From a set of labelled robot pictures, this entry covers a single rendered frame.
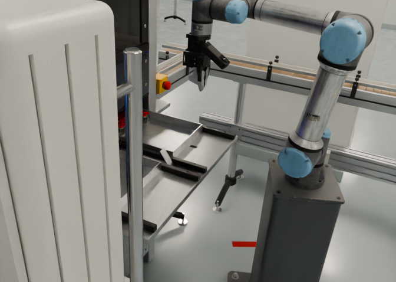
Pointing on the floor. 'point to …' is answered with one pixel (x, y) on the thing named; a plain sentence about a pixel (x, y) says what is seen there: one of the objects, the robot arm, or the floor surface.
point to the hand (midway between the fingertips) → (203, 88)
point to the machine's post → (149, 102)
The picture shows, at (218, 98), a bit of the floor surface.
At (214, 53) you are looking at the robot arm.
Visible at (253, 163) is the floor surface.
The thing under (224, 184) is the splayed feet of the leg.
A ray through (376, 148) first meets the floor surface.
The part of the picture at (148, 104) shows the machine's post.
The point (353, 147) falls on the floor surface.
